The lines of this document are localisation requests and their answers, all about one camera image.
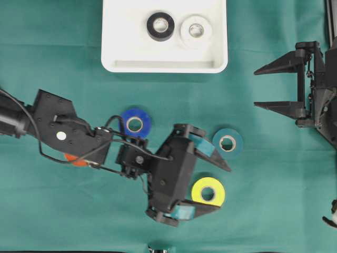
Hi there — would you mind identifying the black white object at edge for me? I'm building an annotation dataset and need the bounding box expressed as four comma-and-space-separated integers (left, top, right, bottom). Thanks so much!
322, 199, 337, 229

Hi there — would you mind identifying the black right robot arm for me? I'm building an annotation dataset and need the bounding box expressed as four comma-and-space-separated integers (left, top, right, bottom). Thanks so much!
254, 40, 336, 147

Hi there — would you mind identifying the black frame rail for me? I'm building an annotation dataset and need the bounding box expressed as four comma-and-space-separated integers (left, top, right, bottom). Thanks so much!
325, 0, 336, 47

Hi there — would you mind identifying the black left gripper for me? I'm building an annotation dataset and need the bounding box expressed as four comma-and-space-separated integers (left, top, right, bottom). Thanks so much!
116, 124, 232, 227

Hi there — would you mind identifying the blue tape roll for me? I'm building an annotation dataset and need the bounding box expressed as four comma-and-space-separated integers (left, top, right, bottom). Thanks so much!
121, 108, 152, 139

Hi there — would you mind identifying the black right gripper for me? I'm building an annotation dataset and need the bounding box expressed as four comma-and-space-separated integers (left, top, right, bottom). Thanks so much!
253, 41, 337, 129

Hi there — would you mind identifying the black tape roll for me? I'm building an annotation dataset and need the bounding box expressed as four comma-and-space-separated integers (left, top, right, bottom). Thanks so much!
146, 12, 175, 42

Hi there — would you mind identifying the white plastic tray case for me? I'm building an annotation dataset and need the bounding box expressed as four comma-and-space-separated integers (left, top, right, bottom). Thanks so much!
101, 1, 229, 73

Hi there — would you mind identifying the white tape roll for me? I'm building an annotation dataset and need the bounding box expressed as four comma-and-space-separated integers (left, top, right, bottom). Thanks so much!
180, 15, 213, 49

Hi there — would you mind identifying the orange tape roll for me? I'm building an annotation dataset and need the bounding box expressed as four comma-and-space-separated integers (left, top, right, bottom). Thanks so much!
64, 153, 88, 167

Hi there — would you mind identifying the green table cloth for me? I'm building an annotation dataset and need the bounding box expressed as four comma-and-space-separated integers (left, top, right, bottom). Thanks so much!
0, 0, 337, 252

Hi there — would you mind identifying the teal green tape roll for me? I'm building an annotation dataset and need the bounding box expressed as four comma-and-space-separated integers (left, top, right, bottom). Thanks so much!
212, 128, 244, 160

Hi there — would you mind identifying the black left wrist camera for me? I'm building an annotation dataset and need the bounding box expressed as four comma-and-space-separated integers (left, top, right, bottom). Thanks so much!
151, 137, 196, 213

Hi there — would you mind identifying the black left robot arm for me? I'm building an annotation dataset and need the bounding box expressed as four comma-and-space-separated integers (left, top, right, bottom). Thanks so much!
1, 90, 230, 227

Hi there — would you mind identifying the yellow tape roll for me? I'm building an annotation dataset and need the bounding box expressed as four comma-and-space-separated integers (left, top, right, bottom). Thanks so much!
191, 177, 226, 207

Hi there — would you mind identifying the metal clamp at bottom edge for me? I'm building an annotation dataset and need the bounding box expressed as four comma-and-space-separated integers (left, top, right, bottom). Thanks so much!
147, 244, 175, 253

